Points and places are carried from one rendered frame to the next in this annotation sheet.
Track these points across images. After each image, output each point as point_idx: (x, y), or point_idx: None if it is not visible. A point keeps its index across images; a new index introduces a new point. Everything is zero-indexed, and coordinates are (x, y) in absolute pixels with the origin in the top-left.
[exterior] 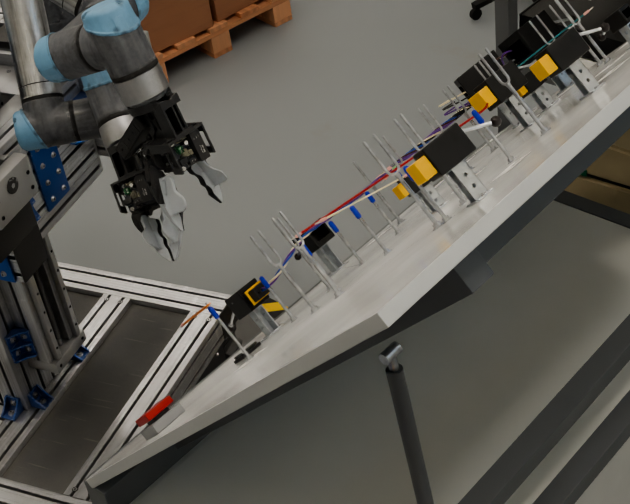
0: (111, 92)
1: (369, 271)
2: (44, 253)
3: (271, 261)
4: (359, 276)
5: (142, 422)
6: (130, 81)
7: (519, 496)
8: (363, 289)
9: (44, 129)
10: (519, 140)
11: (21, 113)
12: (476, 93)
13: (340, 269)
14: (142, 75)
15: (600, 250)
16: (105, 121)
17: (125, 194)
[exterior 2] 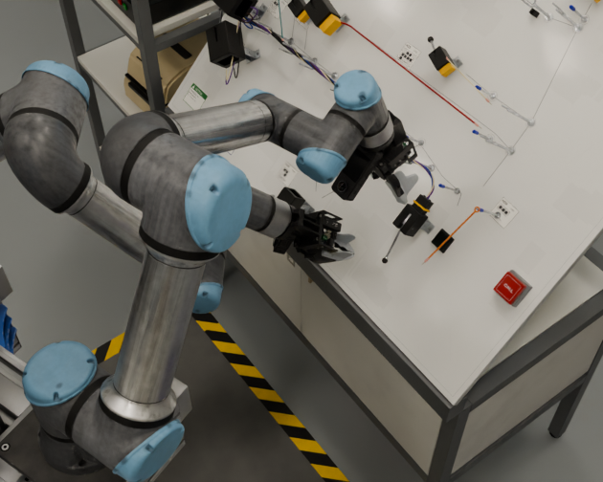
0: (256, 193)
1: (523, 100)
2: None
3: (496, 143)
4: (503, 116)
5: (518, 295)
6: (389, 120)
7: None
8: None
9: (220, 277)
10: (399, 16)
11: (201, 284)
12: (333, 21)
13: (316, 202)
14: (388, 111)
15: None
16: (273, 214)
17: (326, 239)
